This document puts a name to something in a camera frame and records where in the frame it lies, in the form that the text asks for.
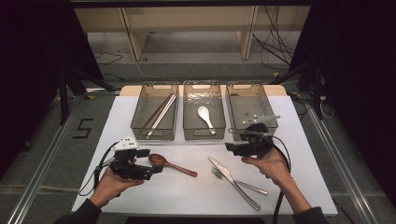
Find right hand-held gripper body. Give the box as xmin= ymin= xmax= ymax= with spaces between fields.
xmin=229 ymin=115 xmax=281 ymax=158

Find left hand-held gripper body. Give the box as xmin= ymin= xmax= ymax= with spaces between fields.
xmin=108 ymin=135 xmax=155 ymax=181

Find red-brown wooden spoon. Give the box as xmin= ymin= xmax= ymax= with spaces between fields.
xmin=148 ymin=153 xmax=199 ymax=178

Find smoky transparent plastic bin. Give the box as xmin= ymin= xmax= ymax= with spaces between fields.
xmin=130 ymin=81 xmax=180 ymax=142
xmin=182 ymin=79 xmax=227 ymax=142
xmin=225 ymin=81 xmax=279 ymax=142

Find white chopstick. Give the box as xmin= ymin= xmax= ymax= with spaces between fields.
xmin=147 ymin=95 xmax=177 ymax=140
xmin=146 ymin=93 xmax=176 ymax=139

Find brown chopstick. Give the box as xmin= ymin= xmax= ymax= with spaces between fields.
xmin=144 ymin=93 xmax=174 ymax=129

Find white chopsticks pair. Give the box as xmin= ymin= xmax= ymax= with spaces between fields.
xmin=143 ymin=92 xmax=173 ymax=129

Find white ceramic spoon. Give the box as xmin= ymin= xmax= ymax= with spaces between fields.
xmin=197 ymin=105 xmax=217 ymax=135

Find person's right hand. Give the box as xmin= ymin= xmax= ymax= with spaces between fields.
xmin=241 ymin=148 xmax=291 ymax=188

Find person's left hand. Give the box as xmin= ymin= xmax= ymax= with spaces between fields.
xmin=90 ymin=167 xmax=145 ymax=209

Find white table mat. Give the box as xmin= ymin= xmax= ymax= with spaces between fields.
xmin=71 ymin=95 xmax=339 ymax=217

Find steel fork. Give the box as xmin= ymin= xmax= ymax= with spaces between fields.
xmin=211 ymin=167 xmax=269 ymax=196

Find black metal stand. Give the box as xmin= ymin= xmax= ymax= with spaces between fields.
xmin=57 ymin=62 xmax=116 ymax=125
xmin=270 ymin=59 xmax=325 ymax=120

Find black curtain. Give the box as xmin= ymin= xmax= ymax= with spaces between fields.
xmin=0 ymin=0 xmax=104 ymax=178
xmin=289 ymin=0 xmax=396 ymax=206

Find beige wooden desk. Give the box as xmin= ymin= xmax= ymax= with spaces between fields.
xmin=73 ymin=5 xmax=312 ymax=62

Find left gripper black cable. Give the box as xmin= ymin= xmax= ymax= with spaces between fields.
xmin=78 ymin=141 xmax=120 ymax=197

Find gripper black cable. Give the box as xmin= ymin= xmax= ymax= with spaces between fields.
xmin=228 ymin=127 xmax=292 ymax=224
xmin=78 ymin=141 xmax=120 ymax=197

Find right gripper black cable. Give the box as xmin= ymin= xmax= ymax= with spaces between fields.
xmin=228 ymin=127 xmax=292 ymax=224

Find white floor cable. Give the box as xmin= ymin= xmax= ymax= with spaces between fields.
xmin=118 ymin=49 xmax=163 ymax=80

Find aluminium floor rail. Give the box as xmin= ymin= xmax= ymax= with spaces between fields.
xmin=306 ymin=102 xmax=379 ymax=224
xmin=6 ymin=96 xmax=85 ymax=224

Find black floor cable bundle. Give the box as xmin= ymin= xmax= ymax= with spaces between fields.
xmin=251 ymin=5 xmax=300 ymax=71

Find thin black floor cable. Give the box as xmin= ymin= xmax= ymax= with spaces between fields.
xmin=92 ymin=50 xmax=124 ymax=66

